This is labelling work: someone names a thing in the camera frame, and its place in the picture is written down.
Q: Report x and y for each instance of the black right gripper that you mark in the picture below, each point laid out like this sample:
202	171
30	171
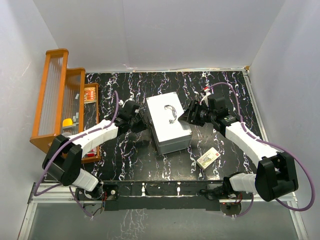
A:
188	117

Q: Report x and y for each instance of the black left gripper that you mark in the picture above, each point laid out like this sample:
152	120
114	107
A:
142	124

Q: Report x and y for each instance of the grey plastic medicine case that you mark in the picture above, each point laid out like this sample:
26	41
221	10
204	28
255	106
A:
170	134

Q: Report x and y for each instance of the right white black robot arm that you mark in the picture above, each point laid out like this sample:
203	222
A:
276	173

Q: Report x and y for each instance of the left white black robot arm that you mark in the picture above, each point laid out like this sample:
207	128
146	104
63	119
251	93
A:
64	158

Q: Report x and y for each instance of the white cardboard medicine box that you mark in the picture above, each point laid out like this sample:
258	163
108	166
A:
208	158

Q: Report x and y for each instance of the red patterned box on shelf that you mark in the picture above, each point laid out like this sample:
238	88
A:
90	95

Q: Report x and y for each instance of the red white box on shelf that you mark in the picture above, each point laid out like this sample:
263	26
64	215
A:
92	153

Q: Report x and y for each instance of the yellow cap bottle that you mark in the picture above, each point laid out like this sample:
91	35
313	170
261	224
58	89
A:
67	123

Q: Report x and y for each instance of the orange wooden tiered shelf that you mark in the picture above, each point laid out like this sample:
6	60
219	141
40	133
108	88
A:
61	96

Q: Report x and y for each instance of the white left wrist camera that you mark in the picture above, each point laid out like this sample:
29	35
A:
122	103

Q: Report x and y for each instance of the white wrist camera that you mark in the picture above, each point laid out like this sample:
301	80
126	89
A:
205	93
122	103

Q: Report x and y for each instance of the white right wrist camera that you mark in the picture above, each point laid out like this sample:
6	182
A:
205	93

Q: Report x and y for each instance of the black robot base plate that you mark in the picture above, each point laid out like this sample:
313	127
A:
168	195

